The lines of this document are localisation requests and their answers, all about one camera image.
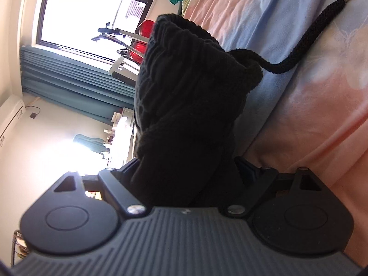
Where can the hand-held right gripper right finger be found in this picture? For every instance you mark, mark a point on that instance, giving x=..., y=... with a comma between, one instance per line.
x=244, y=169

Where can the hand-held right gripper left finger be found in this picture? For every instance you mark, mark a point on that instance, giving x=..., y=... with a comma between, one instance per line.
x=115, y=184

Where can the black pants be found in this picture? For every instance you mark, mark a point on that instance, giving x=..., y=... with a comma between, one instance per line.
x=187, y=106

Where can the white framed mirror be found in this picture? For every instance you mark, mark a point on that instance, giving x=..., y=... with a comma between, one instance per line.
x=92, y=143

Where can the row of cosmetic bottles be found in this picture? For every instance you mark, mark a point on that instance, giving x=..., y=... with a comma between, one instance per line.
x=108, y=138

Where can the white dressing table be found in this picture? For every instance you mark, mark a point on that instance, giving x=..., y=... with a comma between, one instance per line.
x=123, y=138

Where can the white box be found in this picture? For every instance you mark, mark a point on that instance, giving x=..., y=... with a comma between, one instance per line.
x=118, y=116

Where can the pink pastel bed sheet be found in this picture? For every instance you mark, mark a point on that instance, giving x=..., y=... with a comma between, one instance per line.
x=316, y=106

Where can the teal curtain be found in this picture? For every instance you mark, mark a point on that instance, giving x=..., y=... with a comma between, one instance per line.
x=72, y=83

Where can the white air conditioner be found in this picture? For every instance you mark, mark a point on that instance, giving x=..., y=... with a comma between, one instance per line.
x=10, y=118

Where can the beige patterned pole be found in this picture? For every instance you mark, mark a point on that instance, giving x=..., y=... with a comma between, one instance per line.
x=135, y=49

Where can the red bag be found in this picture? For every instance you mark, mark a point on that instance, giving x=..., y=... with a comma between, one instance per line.
x=145, y=26

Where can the cream knitted cloth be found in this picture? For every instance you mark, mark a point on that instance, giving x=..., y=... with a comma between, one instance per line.
x=185, y=5

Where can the window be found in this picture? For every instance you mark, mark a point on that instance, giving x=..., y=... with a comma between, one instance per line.
x=86, y=11

